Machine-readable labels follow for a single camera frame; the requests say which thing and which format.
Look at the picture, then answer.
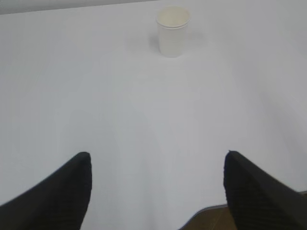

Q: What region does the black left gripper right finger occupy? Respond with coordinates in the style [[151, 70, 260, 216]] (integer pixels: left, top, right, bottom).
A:
[[224, 151, 307, 230]]

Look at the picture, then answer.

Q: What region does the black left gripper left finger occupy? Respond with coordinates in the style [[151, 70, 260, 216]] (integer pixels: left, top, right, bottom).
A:
[[0, 152, 92, 230]]

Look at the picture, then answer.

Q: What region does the white paper cup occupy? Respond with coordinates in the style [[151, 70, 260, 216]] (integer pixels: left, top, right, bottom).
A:
[[156, 6, 190, 58]]

